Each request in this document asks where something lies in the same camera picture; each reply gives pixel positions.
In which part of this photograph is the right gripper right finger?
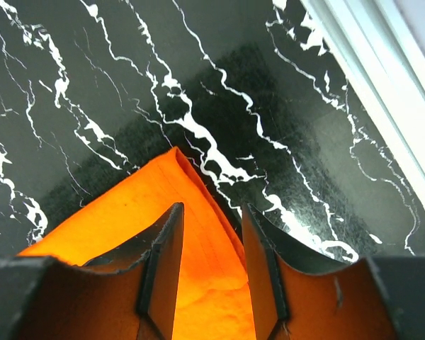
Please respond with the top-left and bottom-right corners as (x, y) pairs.
(242, 204), (425, 339)

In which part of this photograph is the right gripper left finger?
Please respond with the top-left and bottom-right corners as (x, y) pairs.
(0, 203), (184, 339)

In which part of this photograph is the orange t shirt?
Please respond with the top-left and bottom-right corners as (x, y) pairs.
(23, 148), (255, 339)

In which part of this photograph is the black marbled table mat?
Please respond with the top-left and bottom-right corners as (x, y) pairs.
(0, 1), (425, 261)

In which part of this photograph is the right aluminium frame post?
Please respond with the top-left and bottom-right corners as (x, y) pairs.
(302, 1), (425, 209)

